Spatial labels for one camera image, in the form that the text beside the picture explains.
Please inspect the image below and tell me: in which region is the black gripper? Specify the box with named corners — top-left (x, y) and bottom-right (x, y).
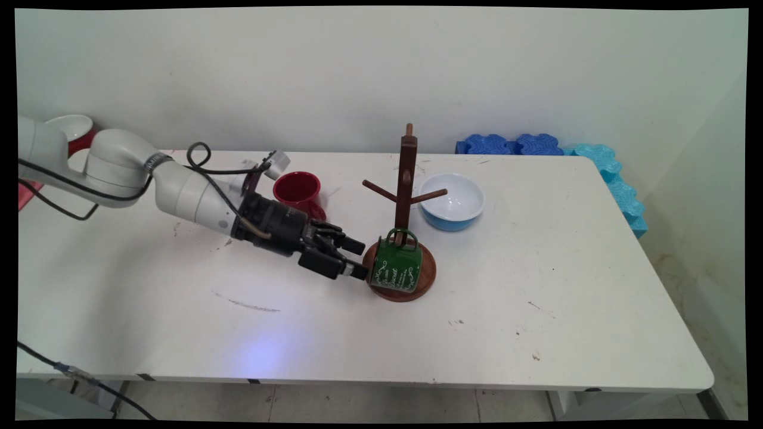
top-left (232, 191), bottom-right (370, 281)

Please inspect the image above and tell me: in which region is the green enamel mug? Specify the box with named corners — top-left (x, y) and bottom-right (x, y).
top-left (368, 228), bottom-right (423, 294)

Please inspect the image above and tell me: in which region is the brown wooden mug tree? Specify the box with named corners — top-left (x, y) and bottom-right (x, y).
top-left (362, 123), bottom-right (448, 303)

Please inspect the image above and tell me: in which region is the red enamel mug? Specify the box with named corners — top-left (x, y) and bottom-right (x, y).
top-left (273, 172), bottom-right (327, 222)

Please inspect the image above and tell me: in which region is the blue bowl white inside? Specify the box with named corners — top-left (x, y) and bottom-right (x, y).
top-left (419, 173), bottom-right (485, 232)

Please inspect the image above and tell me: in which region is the dark blue foam mat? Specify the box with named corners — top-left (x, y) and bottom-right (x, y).
top-left (515, 133), bottom-right (565, 157)
top-left (456, 133), bottom-right (517, 156)

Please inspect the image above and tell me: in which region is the red bowl white inside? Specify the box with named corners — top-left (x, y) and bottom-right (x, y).
top-left (45, 114), bottom-right (96, 157)

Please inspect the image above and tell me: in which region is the light blue foam mat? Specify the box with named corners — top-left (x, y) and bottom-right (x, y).
top-left (605, 179), bottom-right (648, 239)
top-left (564, 143), bottom-right (622, 182)

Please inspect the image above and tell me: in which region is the pink foam mat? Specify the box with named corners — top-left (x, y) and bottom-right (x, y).
top-left (18, 179), bottom-right (44, 211)

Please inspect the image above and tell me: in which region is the grey table leg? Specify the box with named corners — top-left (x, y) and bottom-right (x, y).
top-left (547, 390), bottom-right (710, 421)

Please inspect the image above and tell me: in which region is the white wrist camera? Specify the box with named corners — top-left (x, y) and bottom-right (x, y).
top-left (241, 150), bottom-right (291, 194)

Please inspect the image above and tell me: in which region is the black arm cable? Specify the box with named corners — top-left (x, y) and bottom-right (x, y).
top-left (18, 142), bottom-right (272, 240)

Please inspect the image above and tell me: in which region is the black floor cable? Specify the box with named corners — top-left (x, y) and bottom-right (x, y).
top-left (17, 341), bottom-right (157, 421)

